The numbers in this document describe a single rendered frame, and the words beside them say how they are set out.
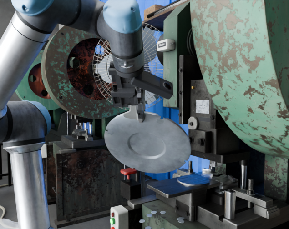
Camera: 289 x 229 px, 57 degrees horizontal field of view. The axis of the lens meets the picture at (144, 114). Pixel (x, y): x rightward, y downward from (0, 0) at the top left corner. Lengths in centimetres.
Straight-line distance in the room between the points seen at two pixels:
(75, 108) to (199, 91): 131
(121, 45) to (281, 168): 82
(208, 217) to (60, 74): 155
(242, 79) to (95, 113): 175
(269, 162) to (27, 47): 97
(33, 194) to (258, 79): 66
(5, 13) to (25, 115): 688
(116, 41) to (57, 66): 158
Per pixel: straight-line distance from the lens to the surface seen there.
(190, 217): 104
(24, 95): 382
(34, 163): 84
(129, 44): 58
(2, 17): 761
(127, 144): 89
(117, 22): 56
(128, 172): 124
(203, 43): 61
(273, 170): 119
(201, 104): 105
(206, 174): 116
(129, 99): 70
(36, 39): 59
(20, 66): 63
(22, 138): 82
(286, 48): 56
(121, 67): 62
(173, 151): 87
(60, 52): 216
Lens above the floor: 110
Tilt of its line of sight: 4 degrees down
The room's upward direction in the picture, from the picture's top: straight up
